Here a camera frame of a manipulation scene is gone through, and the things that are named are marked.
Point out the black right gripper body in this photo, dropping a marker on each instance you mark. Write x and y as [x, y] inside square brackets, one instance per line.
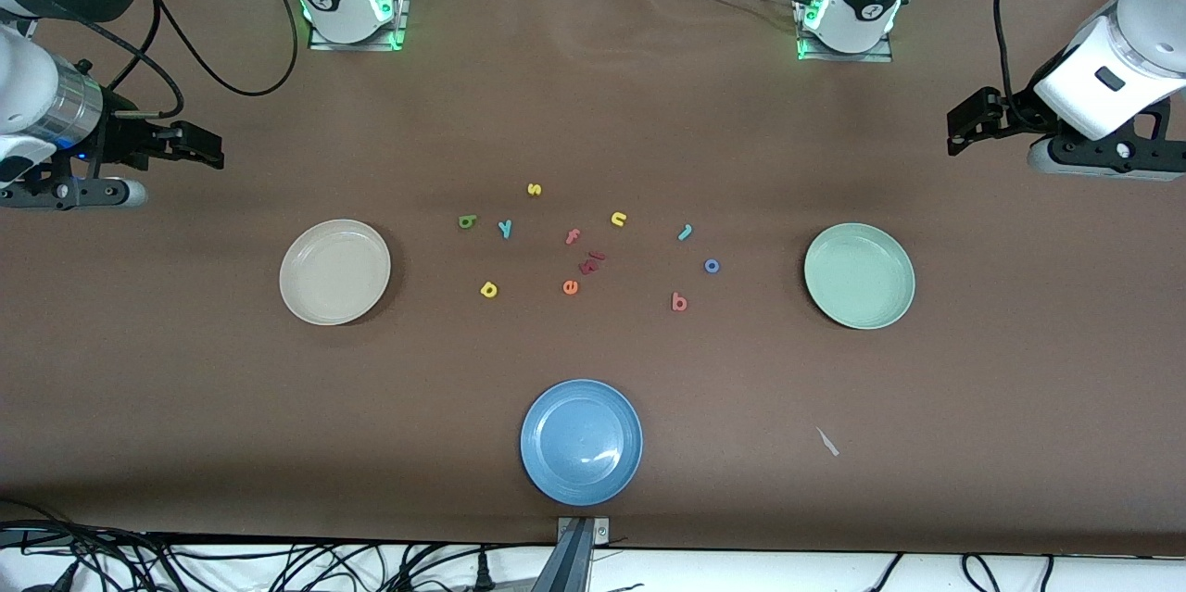
[119, 145]

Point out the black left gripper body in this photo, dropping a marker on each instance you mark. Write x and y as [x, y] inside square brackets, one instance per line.
[1017, 107]

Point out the beige round plate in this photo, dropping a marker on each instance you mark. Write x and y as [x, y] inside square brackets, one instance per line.
[320, 296]

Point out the green round plate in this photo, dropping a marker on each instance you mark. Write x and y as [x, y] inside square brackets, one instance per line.
[871, 296]

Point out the brown paper table cover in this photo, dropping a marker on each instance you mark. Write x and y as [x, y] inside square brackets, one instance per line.
[185, 407]

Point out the white paper scrap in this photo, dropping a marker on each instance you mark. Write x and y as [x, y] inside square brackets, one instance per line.
[827, 442]

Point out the blue round plate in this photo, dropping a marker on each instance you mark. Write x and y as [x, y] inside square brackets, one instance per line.
[581, 444]

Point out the black power plug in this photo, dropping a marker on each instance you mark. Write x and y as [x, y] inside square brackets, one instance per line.
[482, 573]

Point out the dark grey pole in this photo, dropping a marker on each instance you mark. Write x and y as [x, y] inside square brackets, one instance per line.
[567, 564]

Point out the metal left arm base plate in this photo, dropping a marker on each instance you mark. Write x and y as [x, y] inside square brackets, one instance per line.
[848, 57]

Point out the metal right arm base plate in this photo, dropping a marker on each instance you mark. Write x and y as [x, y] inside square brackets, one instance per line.
[357, 46]

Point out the metal clamp bracket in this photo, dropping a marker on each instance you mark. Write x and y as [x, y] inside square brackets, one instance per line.
[600, 531]

